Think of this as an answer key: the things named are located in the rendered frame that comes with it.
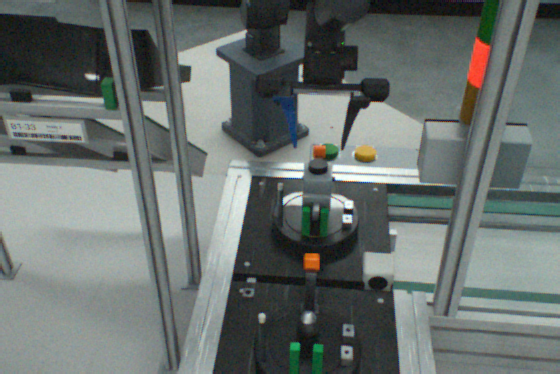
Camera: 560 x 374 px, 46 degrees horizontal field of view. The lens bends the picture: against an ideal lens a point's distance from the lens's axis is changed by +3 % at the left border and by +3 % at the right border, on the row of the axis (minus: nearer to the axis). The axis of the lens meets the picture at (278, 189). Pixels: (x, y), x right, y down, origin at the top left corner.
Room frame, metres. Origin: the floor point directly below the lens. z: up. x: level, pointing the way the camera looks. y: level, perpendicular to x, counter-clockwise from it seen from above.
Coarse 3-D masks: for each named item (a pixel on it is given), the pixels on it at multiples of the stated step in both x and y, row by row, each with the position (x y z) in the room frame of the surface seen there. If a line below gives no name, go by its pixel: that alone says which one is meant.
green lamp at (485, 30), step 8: (488, 0) 0.65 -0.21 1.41; (496, 0) 0.64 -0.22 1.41; (488, 8) 0.65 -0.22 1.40; (496, 8) 0.64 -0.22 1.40; (488, 16) 0.65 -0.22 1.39; (480, 24) 0.66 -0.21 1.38; (488, 24) 0.65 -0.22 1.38; (480, 32) 0.66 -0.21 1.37; (488, 32) 0.64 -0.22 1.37; (480, 40) 0.65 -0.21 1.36; (488, 40) 0.64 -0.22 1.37
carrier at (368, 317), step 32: (256, 288) 0.65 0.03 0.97; (288, 288) 0.65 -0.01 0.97; (320, 288) 0.65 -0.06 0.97; (224, 320) 0.59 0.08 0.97; (256, 320) 0.59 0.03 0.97; (288, 320) 0.58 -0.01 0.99; (320, 320) 0.58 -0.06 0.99; (352, 320) 0.60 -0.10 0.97; (384, 320) 0.60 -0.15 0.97; (224, 352) 0.54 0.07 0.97; (256, 352) 0.53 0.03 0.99; (288, 352) 0.53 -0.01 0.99; (320, 352) 0.49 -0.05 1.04; (352, 352) 0.52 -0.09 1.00; (384, 352) 0.54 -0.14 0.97
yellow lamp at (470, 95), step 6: (468, 84) 0.66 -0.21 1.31; (468, 90) 0.65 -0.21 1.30; (474, 90) 0.65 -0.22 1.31; (468, 96) 0.65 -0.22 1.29; (474, 96) 0.64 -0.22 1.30; (462, 102) 0.66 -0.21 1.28; (468, 102) 0.65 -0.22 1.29; (474, 102) 0.64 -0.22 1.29; (462, 108) 0.66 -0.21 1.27; (468, 108) 0.65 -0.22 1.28; (474, 108) 0.64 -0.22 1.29; (462, 114) 0.65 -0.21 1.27; (468, 114) 0.65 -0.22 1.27; (462, 120) 0.65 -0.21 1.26; (468, 120) 0.64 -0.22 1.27
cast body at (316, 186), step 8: (312, 160) 0.80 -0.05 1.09; (320, 160) 0.80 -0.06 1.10; (304, 168) 0.80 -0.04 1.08; (312, 168) 0.78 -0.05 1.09; (320, 168) 0.78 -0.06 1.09; (328, 168) 0.79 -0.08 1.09; (304, 176) 0.77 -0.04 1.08; (312, 176) 0.77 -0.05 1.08; (320, 176) 0.77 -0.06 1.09; (328, 176) 0.77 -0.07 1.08; (304, 184) 0.77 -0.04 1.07; (312, 184) 0.77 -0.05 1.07; (320, 184) 0.77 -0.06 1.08; (328, 184) 0.77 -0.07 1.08; (304, 192) 0.77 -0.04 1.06; (312, 192) 0.77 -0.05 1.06; (320, 192) 0.77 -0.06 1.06; (328, 192) 0.77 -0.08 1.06; (304, 200) 0.76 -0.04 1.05; (312, 200) 0.76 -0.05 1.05; (320, 200) 0.76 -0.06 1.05; (328, 200) 0.76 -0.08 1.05; (312, 208) 0.75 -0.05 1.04; (320, 208) 0.76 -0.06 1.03
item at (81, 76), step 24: (0, 24) 0.69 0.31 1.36; (24, 24) 0.68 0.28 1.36; (48, 24) 0.68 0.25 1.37; (72, 24) 0.67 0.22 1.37; (0, 48) 0.68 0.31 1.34; (24, 48) 0.67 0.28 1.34; (48, 48) 0.67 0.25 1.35; (72, 48) 0.66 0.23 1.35; (96, 48) 0.66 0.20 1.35; (144, 48) 0.75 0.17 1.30; (0, 72) 0.67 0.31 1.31; (24, 72) 0.66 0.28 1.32; (48, 72) 0.66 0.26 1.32; (72, 72) 0.65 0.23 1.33; (96, 72) 0.65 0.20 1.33; (144, 72) 0.74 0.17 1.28
